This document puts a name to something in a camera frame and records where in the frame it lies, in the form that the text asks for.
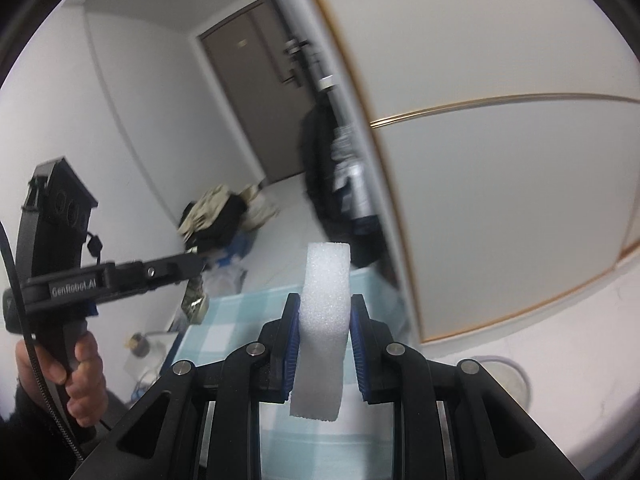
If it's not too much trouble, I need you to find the silver folded umbrella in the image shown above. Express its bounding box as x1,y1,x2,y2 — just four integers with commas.
315,75,374,222

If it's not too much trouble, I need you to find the grey plastic parcel bag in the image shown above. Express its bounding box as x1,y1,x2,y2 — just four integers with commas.
205,265,249,297

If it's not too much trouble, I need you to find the white cloth bag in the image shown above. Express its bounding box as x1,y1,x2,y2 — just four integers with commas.
240,182,281,232

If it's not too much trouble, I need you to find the white wardrobe with gold trim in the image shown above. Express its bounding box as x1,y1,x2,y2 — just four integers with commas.
295,0,640,347

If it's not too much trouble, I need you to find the pile of clothes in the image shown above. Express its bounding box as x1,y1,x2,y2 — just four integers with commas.
182,195,249,252

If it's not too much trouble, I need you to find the thick white foam block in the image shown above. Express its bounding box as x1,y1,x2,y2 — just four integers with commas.
289,241,351,423

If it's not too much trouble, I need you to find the blue cardboard box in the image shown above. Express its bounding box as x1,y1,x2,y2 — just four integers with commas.
200,237,252,269

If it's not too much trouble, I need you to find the black backpack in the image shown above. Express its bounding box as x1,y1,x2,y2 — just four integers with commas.
299,97,382,269

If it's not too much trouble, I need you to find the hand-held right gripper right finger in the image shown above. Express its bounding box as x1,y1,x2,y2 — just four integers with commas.
350,294,586,480

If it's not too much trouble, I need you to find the dark blue box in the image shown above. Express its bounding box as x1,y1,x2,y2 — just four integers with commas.
145,330,182,377

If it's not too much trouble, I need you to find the black braided cable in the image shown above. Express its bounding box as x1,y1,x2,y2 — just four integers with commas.
0,220,87,462

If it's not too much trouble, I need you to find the tangle of thin cables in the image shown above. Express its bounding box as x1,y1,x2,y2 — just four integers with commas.
131,370,157,402

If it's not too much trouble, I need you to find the round white disc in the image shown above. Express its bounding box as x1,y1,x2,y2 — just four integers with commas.
479,356,532,407

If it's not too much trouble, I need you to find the black framed glass door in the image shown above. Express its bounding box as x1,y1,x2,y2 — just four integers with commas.
252,0,346,93

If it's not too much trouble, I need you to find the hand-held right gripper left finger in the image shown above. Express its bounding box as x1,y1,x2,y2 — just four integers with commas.
82,292,302,480

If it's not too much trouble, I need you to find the beige garment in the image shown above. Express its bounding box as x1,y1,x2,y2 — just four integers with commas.
177,185,234,244

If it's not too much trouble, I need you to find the teal checked tablecloth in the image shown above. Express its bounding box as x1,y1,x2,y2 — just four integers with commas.
170,265,408,480

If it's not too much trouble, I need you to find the person's left forearm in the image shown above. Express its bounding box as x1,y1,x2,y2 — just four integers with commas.
0,380,97,480

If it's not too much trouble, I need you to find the green white wrapper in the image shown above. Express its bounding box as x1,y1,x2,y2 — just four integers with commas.
181,280,209,325

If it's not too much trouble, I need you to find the person's left hand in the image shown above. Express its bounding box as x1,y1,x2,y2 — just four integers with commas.
15,332,109,429

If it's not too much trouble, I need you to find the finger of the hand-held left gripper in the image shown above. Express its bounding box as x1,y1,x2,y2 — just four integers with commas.
112,252,207,297

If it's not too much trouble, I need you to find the brown room door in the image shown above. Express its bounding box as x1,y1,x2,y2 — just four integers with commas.
197,0,307,186

